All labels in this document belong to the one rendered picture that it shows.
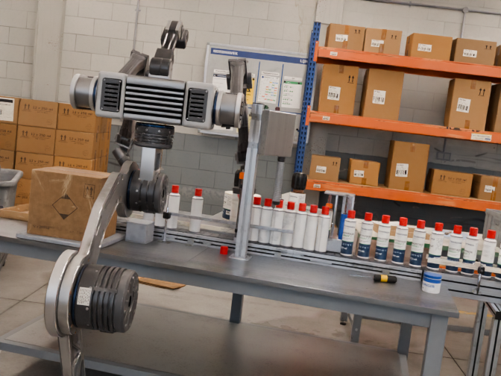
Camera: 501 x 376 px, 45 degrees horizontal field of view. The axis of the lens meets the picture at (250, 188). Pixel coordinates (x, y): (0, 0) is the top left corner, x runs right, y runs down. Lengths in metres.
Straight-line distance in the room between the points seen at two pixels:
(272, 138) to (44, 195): 0.97
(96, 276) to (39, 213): 0.99
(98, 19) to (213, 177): 2.28
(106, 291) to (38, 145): 4.44
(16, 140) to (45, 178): 3.50
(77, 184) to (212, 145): 4.67
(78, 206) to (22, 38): 5.36
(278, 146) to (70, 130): 3.62
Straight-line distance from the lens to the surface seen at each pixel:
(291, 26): 7.18
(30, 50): 7.74
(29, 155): 6.08
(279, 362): 3.21
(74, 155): 5.96
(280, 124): 2.59
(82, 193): 2.56
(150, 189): 2.07
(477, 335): 3.00
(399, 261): 2.71
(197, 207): 2.80
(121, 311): 1.67
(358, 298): 2.30
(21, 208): 3.26
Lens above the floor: 1.41
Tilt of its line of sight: 6 degrees down
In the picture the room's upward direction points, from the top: 7 degrees clockwise
